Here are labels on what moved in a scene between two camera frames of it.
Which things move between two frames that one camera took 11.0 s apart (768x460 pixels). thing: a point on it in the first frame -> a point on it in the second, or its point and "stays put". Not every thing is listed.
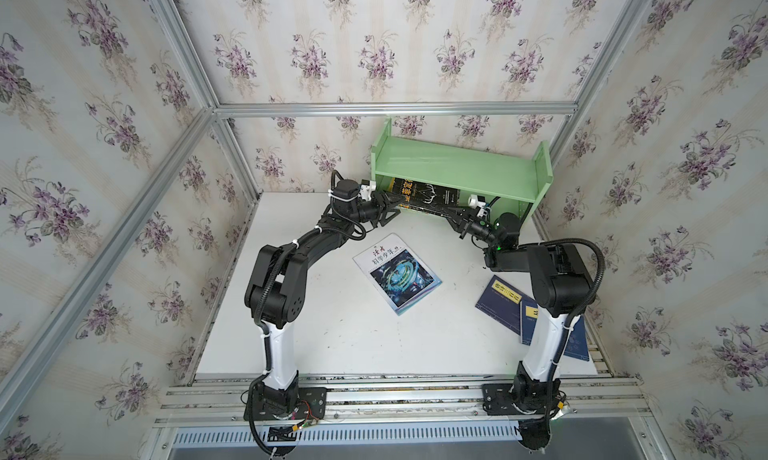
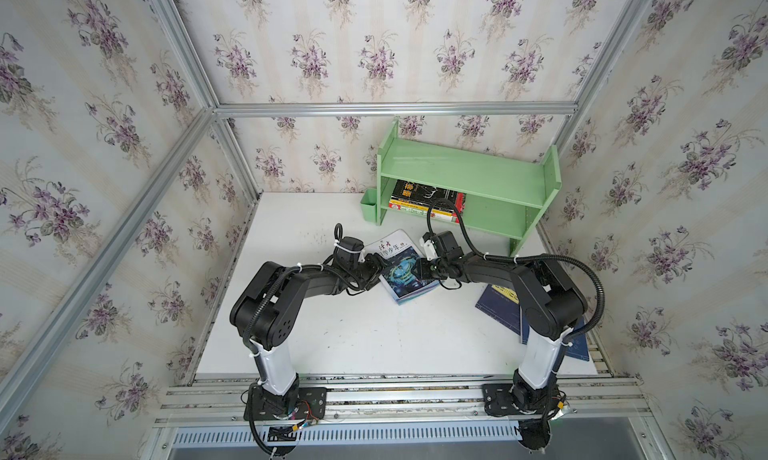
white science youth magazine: x=400 y=276 stays put
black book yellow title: x=419 y=192 stays put
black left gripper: x=383 y=202 -> x=372 y=268
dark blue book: x=576 y=345 stays put
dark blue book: x=502 y=303 stays put
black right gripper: x=458 y=218 -> x=434 y=268
